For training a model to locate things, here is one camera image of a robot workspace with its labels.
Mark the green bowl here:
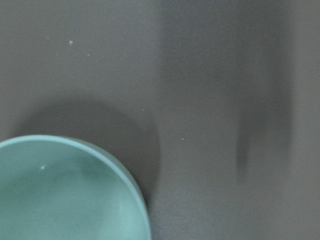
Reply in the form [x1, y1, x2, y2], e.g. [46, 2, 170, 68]
[0, 135, 152, 240]

